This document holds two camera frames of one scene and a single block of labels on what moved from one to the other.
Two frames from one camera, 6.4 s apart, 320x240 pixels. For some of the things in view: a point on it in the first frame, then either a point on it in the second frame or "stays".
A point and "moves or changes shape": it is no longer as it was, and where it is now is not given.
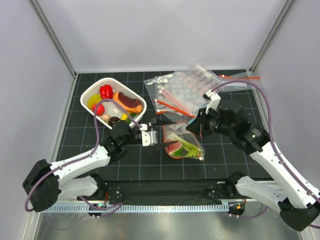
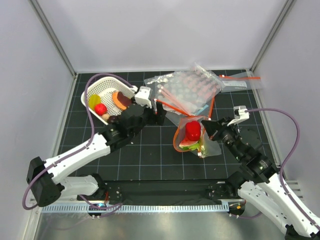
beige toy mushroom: x=105 y=117 stays
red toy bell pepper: x=106 y=91 → x=193 y=130
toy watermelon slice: x=175 y=150 → x=186 y=142
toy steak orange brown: x=130 y=104 stays
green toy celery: x=193 y=151 moves or changes shape
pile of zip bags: x=181 y=92 stays
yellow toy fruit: x=94 y=99 stays
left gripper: x=159 y=122 → x=157 y=118
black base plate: x=168 y=192 stays
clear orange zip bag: x=182 y=142 moves or changes shape
